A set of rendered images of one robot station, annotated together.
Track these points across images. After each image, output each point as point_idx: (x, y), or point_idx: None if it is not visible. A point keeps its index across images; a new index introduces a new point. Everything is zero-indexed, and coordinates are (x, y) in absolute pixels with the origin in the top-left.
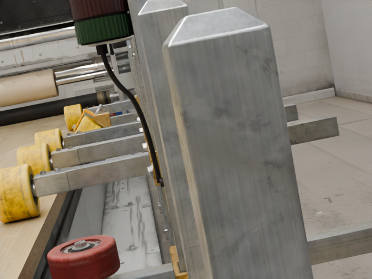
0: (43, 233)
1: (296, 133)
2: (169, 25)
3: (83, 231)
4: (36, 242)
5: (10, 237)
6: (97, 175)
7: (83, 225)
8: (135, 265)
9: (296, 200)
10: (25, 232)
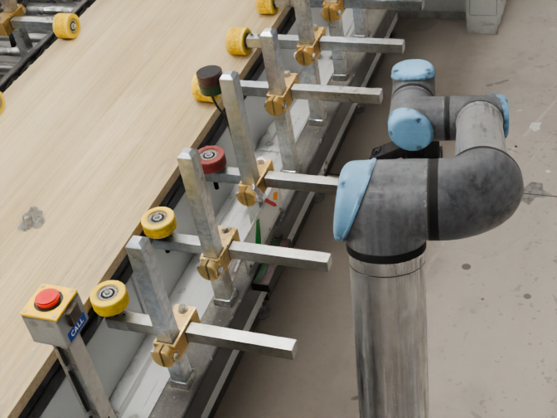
0: (211, 119)
1: (355, 98)
2: (186, 162)
3: (285, 55)
4: (201, 133)
5: (194, 120)
6: (245, 91)
7: (288, 49)
8: (322, 80)
9: (147, 272)
10: (201, 119)
